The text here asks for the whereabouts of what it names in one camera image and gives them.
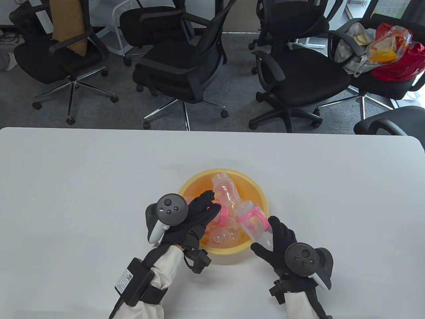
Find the person's left hand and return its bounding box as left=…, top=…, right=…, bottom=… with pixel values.
left=163, top=190, right=222, bottom=248

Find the person's right hand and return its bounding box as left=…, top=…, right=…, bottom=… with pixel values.
left=251, top=216, right=298, bottom=283

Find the pink bottle collar with nipple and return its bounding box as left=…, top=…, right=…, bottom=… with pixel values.
left=212, top=203, right=230, bottom=228

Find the clear plastic baby bottle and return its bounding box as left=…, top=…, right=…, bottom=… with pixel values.
left=235, top=200, right=274, bottom=248
left=212, top=172, right=244, bottom=220

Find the person's right forearm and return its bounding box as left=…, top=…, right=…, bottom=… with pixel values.
left=284, top=287, right=327, bottom=319

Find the grey right hand controller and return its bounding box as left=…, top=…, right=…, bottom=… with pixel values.
left=284, top=243, right=333, bottom=291

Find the grey hand controller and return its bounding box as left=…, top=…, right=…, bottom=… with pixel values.
left=145, top=193, right=189, bottom=245
left=284, top=243, right=333, bottom=291

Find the grey left hand controller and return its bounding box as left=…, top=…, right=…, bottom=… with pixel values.
left=145, top=193, right=189, bottom=245

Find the yellow plastic basin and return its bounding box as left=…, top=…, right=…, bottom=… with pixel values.
left=178, top=168, right=269, bottom=256

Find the black office chair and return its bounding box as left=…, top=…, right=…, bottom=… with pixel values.
left=248, top=50, right=353, bottom=133
left=119, top=0, right=213, bottom=67
left=248, top=0, right=344, bottom=75
left=354, top=106, right=425, bottom=136
left=132, top=0, right=238, bottom=131

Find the black chair with bags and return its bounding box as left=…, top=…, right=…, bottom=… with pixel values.
left=317, top=0, right=425, bottom=121

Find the white metal table leg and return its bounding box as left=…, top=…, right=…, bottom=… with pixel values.
left=294, top=36, right=326, bottom=50

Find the black chair with cushion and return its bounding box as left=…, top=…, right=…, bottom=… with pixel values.
left=9, top=0, right=119, bottom=126

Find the red bag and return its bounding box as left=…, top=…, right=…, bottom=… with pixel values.
left=371, top=43, right=425, bottom=82

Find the brown cushion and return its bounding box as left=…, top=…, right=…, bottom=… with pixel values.
left=50, top=0, right=88, bottom=55

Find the orange plastic bag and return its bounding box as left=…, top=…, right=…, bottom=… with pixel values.
left=366, top=23, right=413, bottom=63

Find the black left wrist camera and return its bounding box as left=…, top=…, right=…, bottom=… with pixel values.
left=184, top=248, right=212, bottom=274

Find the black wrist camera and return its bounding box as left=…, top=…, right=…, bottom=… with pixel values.
left=184, top=248, right=212, bottom=274
left=269, top=279, right=289, bottom=304

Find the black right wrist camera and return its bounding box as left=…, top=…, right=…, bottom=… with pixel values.
left=269, top=279, right=289, bottom=304

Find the black glove cable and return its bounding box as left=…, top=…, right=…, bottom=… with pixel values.
left=109, top=297, right=124, bottom=319

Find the black white cable bundle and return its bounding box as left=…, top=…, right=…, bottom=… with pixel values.
left=0, top=27, right=22, bottom=45

